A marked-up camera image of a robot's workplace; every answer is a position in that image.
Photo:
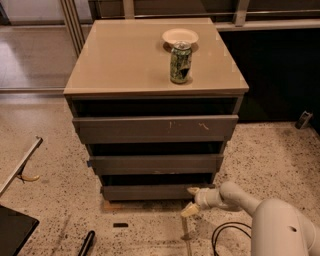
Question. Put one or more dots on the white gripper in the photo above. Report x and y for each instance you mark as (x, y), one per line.
(201, 198)

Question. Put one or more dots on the grey bottom drawer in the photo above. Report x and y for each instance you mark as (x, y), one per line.
(150, 192)

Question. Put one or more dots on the grey drawer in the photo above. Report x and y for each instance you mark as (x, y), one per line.
(150, 192)
(99, 121)
(156, 158)

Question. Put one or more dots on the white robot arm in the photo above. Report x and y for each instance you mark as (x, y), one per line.
(277, 229)

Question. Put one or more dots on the grey middle drawer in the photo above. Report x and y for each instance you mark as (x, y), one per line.
(156, 158)

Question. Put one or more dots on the grey drawer cabinet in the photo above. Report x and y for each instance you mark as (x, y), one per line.
(128, 59)

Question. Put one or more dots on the grey top drawer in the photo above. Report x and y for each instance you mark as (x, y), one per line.
(99, 121)

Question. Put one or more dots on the black floor marker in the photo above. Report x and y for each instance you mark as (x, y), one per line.
(120, 225)

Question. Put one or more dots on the small grey floor box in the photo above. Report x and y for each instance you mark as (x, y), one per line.
(304, 120)

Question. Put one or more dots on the green soda can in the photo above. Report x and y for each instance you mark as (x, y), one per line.
(180, 62)

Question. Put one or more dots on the white paper bowl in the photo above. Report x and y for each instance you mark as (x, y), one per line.
(173, 36)

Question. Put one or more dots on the metal table leg bar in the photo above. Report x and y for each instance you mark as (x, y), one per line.
(21, 165)

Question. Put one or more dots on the black table corner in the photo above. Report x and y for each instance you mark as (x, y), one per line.
(15, 230)

